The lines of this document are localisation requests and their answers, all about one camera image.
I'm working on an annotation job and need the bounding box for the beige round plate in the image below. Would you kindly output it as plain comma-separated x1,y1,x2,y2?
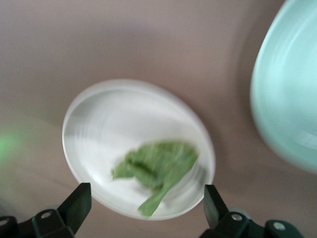
61,78,215,221

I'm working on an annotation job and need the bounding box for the green lettuce leaf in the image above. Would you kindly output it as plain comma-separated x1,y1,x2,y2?
110,140,200,218

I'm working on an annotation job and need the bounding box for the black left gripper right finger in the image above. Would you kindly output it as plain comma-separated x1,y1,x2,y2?
204,184,230,230

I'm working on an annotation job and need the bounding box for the green round plate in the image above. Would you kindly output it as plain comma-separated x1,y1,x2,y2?
250,0,317,174

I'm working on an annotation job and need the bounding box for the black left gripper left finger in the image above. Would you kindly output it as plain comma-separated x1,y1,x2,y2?
58,182,93,235

